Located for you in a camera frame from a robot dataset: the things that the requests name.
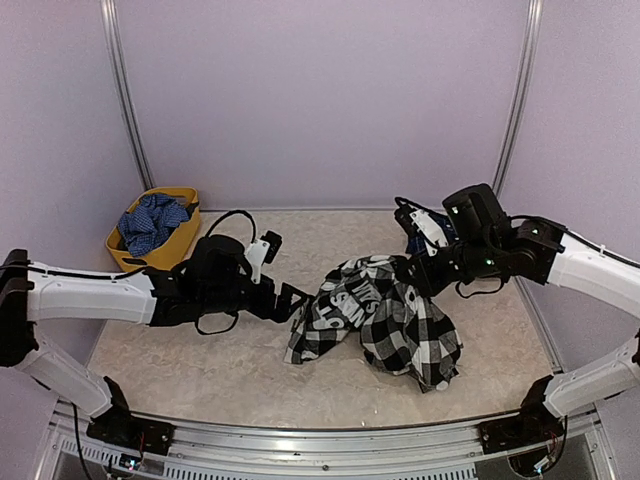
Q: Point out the black white checked shirt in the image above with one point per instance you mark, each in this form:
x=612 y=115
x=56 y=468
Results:
x=400 y=331

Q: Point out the yellow plastic basket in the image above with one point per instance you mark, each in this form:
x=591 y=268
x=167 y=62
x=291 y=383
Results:
x=173 y=251

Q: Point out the aluminium front rail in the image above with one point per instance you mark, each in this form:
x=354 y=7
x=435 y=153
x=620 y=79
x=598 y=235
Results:
x=201 y=450

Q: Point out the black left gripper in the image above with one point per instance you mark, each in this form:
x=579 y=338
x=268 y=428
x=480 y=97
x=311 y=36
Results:
x=279 y=312

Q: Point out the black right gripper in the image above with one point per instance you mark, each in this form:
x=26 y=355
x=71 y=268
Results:
x=428 y=280

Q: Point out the aluminium frame post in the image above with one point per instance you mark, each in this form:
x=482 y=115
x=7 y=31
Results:
x=116 y=55
x=518 y=103

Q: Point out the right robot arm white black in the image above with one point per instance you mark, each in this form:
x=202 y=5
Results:
x=474 y=238

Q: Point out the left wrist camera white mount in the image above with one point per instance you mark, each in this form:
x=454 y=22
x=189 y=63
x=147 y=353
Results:
x=262 y=251

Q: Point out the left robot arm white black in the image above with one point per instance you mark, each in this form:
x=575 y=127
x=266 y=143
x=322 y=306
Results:
x=221 y=276

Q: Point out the blue gingham crumpled shirt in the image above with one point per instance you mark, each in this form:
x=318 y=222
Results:
x=151 y=223

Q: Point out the blue plaid shirt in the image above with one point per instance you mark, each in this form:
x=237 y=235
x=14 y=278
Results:
x=429 y=231

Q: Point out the left aluminium frame post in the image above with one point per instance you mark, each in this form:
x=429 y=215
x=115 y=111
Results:
x=116 y=55

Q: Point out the right aluminium frame post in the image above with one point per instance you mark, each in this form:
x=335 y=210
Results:
x=518 y=103

